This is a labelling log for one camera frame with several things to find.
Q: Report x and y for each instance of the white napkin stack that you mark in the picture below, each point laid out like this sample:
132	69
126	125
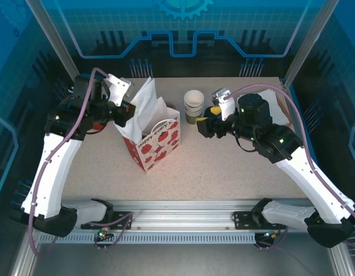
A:
273	97

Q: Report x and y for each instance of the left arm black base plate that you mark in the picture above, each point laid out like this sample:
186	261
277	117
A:
122	220

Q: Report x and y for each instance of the grey metal panel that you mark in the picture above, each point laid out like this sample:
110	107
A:
177	261

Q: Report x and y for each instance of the brown cardboard sheet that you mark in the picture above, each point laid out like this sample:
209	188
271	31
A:
285	113

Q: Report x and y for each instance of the left connector board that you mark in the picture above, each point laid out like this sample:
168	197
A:
102	235

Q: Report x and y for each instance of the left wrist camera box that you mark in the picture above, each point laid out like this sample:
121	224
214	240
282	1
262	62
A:
118	87

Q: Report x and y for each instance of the aluminium mounting rail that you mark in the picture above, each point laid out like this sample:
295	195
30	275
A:
177	212

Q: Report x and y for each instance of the red straw container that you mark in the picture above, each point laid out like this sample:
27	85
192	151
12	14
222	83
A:
99	126

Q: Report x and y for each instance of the connector board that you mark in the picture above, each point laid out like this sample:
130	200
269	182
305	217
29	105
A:
270	235
102	235

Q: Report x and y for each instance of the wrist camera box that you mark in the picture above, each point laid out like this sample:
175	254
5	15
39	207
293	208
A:
226	106
118	87

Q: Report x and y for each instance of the white paper napkin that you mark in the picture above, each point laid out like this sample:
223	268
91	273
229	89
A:
149	106

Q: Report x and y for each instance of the left aluminium frame post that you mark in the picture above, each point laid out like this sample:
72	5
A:
50	37

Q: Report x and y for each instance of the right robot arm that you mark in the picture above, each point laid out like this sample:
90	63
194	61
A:
315	184

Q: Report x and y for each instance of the right connector board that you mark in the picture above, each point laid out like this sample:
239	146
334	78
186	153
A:
270	235

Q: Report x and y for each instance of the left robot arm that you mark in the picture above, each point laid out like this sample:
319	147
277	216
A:
50	172

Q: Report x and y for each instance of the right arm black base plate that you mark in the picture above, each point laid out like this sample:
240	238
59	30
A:
243	220

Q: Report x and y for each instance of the aluminium frame post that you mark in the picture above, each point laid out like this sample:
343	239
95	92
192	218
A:
50	37
309	43

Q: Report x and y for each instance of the right aluminium frame post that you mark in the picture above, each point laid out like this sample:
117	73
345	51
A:
309	43

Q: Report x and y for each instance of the white red paper gift bag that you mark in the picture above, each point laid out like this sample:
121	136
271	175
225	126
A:
160	143

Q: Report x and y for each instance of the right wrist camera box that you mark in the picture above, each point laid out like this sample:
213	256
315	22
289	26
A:
226	106

